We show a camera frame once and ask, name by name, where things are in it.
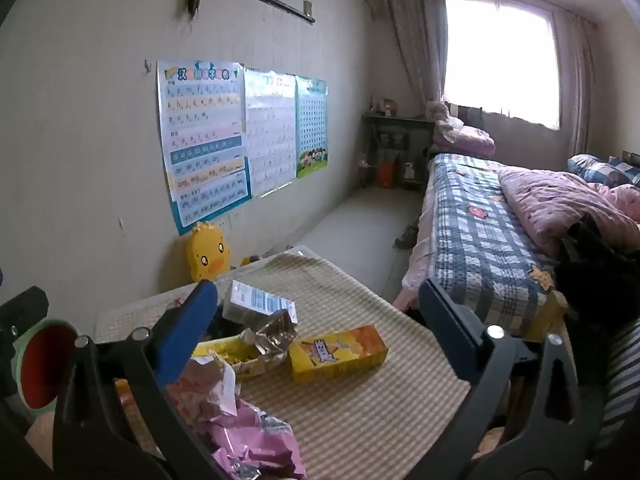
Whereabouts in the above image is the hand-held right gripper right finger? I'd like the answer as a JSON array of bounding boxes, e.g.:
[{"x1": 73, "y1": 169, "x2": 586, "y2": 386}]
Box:
[{"x1": 417, "y1": 279, "x2": 603, "y2": 480}]

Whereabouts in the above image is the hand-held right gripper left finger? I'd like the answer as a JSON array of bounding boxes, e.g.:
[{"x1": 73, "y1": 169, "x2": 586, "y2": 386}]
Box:
[{"x1": 52, "y1": 279, "x2": 221, "y2": 480}]

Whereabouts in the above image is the yellow snack tray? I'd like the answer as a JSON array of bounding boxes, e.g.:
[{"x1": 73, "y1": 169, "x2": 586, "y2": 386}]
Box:
[{"x1": 192, "y1": 335, "x2": 288, "y2": 376}]

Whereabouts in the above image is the green bin with red inside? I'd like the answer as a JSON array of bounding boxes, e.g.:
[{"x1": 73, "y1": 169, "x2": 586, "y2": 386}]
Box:
[{"x1": 12, "y1": 319, "x2": 83, "y2": 413}]

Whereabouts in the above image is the beige wrapper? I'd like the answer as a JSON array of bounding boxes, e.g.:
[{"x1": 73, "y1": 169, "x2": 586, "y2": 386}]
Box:
[{"x1": 167, "y1": 355, "x2": 241, "y2": 436}]

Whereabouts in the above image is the blue white snack packet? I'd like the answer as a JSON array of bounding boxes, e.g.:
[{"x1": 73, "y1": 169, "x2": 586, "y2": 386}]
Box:
[{"x1": 221, "y1": 280, "x2": 299, "y2": 326}]

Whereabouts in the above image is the silver foil wrapper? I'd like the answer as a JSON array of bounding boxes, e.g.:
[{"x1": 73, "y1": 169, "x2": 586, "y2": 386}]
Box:
[{"x1": 240, "y1": 310, "x2": 299, "y2": 366}]

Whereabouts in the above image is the yellow snack packet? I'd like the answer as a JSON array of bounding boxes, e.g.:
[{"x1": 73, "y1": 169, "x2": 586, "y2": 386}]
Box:
[{"x1": 289, "y1": 325, "x2": 389, "y2": 385}]

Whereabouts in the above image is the pink plastic wrapper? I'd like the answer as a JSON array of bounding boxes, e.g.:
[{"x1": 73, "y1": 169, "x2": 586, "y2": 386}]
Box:
[{"x1": 192, "y1": 400, "x2": 308, "y2": 480}]

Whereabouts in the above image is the bed with plaid sheet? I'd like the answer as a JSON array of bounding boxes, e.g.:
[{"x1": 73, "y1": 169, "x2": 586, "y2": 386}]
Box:
[{"x1": 395, "y1": 152, "x2": 640, "y2": 341}]

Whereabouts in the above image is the striped beige tablecloth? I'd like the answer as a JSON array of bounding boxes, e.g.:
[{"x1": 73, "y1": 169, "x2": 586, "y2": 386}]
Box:
[{"x1": 95, "y1": 245, "x2": 501, "y2": 480}]

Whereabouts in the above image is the black cloth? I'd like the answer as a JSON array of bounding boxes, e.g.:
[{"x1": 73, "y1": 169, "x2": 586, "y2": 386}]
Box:
[{"x1": 554, "y1": 212, "x2": 640, "y2": 321}]

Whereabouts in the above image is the pink quilt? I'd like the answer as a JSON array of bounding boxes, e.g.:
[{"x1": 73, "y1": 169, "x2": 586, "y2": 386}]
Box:
[{"x1": 497, "y1": 166, "x2": 640, "y2": 261}]

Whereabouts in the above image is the blue white striped cloth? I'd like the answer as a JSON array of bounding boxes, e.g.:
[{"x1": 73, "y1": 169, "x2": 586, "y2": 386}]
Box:
[{"x1": 600, "y1": 320, "x2": 640, "y2": 456}]

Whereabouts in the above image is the pile of pink pillows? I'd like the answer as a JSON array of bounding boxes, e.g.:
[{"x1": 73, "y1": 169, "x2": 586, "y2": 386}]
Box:
[{"x1": 425, "y1": 101, "x2": 496, "y2": 157}]

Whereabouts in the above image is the dark storage shelf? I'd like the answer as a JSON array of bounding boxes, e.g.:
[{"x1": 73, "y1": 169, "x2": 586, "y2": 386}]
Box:
[{"x1": 362, "y1": 112, "x2": 436, "y2": 191}]

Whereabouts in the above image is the blue plaid pillow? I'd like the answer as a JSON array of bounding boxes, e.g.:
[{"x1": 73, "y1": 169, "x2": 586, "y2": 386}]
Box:
[{"x1": 567, "y1": 154, "x2": 640, "y2": 188}]

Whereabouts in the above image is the bright window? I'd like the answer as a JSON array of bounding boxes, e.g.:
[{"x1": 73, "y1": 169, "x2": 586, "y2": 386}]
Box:
[{"x1": 442, "y1": 0, "x2": 561, "y2": 131}]

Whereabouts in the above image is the beige curtain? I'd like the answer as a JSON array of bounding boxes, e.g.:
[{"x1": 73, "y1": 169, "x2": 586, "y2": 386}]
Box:
[{"x1": 385, "y1": 0, "x2": 448, "y2": 111}]

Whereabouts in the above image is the blue striped wall poster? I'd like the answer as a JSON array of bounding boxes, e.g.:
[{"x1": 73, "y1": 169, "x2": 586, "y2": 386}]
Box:
[{"x1": 157, "y1": 60, "x2": 251, "y2": 236}]

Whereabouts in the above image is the white pink wall poster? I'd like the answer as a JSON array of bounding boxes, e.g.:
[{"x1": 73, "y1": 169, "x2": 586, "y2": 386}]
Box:
[{"x1": 243, "y1": 66, "x2": 297, "y2": 198}]

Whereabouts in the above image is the teal grid wall poster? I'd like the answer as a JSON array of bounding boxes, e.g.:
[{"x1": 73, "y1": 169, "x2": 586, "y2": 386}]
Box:
[{"x1": 295, "y1": 76, "x2": 329, "y2": 179}]

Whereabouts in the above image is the dark metal wall rail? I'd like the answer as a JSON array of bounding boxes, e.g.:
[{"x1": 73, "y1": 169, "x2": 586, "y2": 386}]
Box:
[{"x1": 254, "y1": 0, "x2": 316, "y2": 25}]

